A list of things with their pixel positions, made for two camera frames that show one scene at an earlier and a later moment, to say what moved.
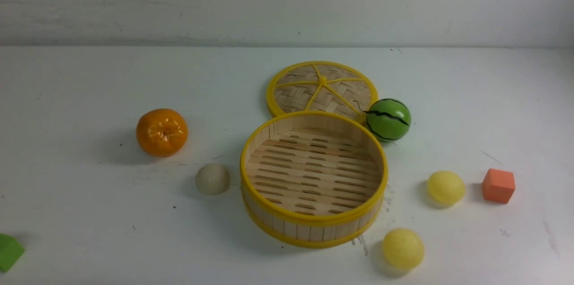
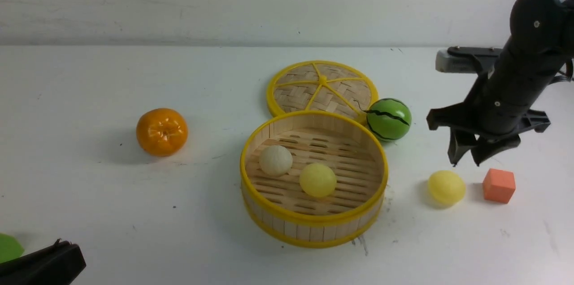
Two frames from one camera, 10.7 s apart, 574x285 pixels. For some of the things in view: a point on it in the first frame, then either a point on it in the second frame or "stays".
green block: [10, 251] stays
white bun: [212, 179] -> [276, 160]
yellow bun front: [402, 249] -> [318, 179]
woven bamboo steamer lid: [323, 86] stays
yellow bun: [445, 188] stays
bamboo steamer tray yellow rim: [312, 179] stays
